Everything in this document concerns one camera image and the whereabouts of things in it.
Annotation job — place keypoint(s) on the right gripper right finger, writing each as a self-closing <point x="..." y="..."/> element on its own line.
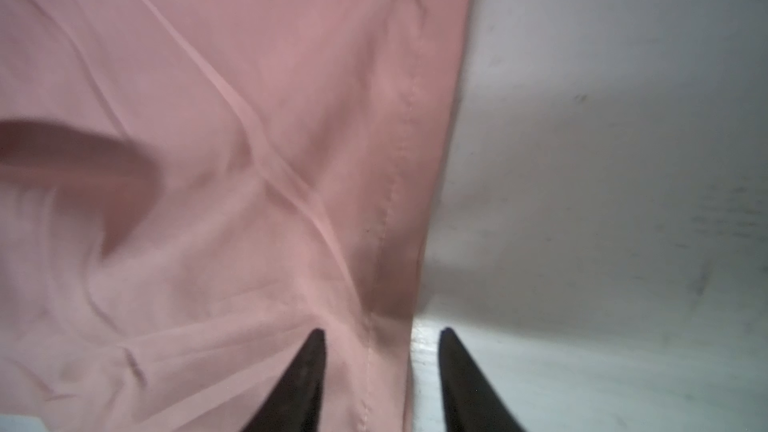
<point x="469" y="401"/>

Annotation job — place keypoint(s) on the pink shorts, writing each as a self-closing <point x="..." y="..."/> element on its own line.
<point x="189" y="187"/>

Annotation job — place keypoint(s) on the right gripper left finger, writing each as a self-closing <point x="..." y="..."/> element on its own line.
<point x="294" y="404"/>

